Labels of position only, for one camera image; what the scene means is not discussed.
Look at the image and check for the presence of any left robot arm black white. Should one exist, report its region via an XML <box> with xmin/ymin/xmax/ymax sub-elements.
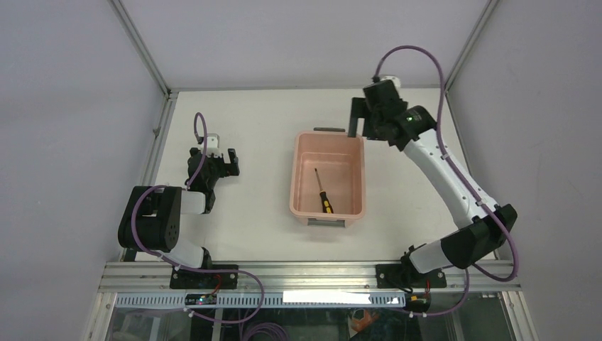
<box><xmin>118</xmin><ymin>147</ymin><xmax>240</xmax><ymax>288</ymax></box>

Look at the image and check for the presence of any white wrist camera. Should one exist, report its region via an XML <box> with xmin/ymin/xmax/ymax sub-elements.
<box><xmin>379</xmin><ymin>75</ymin><xmax>402</xmax><ymax>89</ymax></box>
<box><xmin>201</xmin><ymin>134</ymin><xmax>222</xmax><ymax>158</ymax></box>

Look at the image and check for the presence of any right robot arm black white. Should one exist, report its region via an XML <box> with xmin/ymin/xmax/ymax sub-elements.
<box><xmin>348</xmin><ymin>80</ymin><xmax>518</xmax><ymax>288</ymax></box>

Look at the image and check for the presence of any aluminium front rail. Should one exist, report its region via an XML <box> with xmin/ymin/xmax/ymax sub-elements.
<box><xmin>98</xmin><ymin>261</ymin><xmax>522</xmax><ymax>293</ymax></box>

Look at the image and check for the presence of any black yellow screwdriver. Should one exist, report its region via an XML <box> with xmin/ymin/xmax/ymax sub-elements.
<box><xmin>314</xmin><ymin>168</ymin><xmax>334</xmax><ymax>214</ymax></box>

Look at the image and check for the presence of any aluminium left frame post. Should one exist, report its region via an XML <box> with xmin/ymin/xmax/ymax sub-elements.
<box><xmin>108</xmin><ymin>0</ymin><xmax>171</xmax><ymax>96</ymax></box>

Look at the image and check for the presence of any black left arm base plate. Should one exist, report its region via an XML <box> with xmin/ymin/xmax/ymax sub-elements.
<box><xmin>169</xmin><ymin>264</ymin><xmax>239</xmax><ymax>290</ymax></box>

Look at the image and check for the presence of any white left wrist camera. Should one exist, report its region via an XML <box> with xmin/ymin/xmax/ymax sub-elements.
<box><xmin>201</xmin><ymin>134</ymin><xmax>222</xmax><ymax>158</ymax></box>

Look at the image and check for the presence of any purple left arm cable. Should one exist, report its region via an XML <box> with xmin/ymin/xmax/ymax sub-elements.
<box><xmin>131</xmin><ymin>112</ymin><xmax>266</xmax><ymax>325</ymax></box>

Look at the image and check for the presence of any white slotted cable duct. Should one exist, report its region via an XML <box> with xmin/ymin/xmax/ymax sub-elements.
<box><xmin>115</xmin><ymin>291</ymin><xmax>422</xmax><ymax>310</ymax></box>

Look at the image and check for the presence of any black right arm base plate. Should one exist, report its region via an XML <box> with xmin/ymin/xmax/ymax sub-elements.
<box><xmin>375</xmin><ymin>263</ymin><xmax>447</xmax><ymax>290</ymax></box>

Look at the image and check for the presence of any aluminium frame post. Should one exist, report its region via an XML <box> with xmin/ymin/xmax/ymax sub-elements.
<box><xmin>108</xmin><ymin>0</ymin><xmax>171</xmax><ymax>96</ymax></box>
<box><xmin>444</xmin><ymin>0</ymin><xmax>500</xmax><ymax>94</ymax></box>

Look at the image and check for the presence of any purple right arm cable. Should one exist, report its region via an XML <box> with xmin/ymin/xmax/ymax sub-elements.
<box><xmin>373</xmin><ymin>45</ymin><xmax>520</xmax><ymax>317</ymax></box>

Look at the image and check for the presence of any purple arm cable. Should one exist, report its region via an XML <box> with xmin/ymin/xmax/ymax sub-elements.
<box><xmin>131</xmin><ymin>112</ymin><xmax>266</xmax><ymax>325</ymax></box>
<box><xmin>373</xmin><ymin>45</ymin><xmax>520</xmax><ymax>317</ymax></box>

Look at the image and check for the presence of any orange object under table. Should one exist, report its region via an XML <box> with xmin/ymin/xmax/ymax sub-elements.
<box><xmin>349</xmin><ymin>309</ymin><xmax>379</xmax><ymax>332</ymax></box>

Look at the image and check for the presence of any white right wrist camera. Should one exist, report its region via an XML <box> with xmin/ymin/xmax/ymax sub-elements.
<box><xmin>379</xmin><ymin>75</ymin><xmax>402</xmax><ymax>89</ymax></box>

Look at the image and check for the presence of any aluminium right frame post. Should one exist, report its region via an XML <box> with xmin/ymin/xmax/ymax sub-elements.
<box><xmin>444</xmin><ymin>0</ymin><xmax>500</xmax><ymax>94</ymax></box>

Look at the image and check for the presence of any pink plastic bin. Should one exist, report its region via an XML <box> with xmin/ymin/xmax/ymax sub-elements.
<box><xmin>289</xmin><ymin>128</ymin><xmax>366</xmax><ymax>227</ymax></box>

